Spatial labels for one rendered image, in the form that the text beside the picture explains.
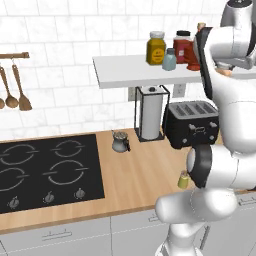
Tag long grey drawer handle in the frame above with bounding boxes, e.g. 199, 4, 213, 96
41, 229, 73, 242

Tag white wall outlet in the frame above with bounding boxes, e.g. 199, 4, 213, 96
172, 83, 187, 99
127, 87, 138, 102

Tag red jar with black lid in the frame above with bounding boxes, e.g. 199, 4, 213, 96
172, 30, 195, 65

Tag grey cabinet door handle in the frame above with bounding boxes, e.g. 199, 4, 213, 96
199, 225, 212, 250

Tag black wire paper towel holder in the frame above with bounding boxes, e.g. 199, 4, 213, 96
133, 84, 171, 144

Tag white wall shelf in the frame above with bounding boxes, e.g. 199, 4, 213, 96
92, 54, 256, 90

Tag wooden spatula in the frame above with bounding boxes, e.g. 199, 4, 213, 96
11, 63, 34, 112

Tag yellow jar with white lid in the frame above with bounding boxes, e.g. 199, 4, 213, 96
146, 30, 167, 66

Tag small pale blue bottle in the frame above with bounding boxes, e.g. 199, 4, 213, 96
161, 47, 178, 72

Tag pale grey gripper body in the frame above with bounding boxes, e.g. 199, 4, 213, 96
213, 55, 255, 71

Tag black hob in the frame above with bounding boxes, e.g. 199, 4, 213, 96
0, 133, 106, 215

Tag grey cabinet door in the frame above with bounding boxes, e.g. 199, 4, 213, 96
199, 205, 256, 256
110, 222, 172, 256

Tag silver shaker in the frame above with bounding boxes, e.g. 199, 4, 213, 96
111, 130, 131, 154

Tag white paper towel roll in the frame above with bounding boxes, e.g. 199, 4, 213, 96
140, 85, 166, 141

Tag wooden wall rail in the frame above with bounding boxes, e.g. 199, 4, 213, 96
0, 51, 31, 61

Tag yellow-green condiment bottle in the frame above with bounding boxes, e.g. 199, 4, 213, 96
177, 170, 191, 190

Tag grey hob knob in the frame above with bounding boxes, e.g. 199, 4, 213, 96
7, 196, 20, 209
43, 191, 56, 205
73, 187, 86, 200

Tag black four-slot toaster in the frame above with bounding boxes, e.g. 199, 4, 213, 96
164, 100, 221, 150

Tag small orange object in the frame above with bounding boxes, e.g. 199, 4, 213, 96
215, 67, 233, 77

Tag wide grey drawer front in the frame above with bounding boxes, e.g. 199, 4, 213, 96
0, 216, 112, 256

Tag red squeeze bottle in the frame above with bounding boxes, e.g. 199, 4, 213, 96
184, 42, 202, 72

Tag wooden spoon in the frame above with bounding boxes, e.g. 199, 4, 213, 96
0, 65, 20, 110

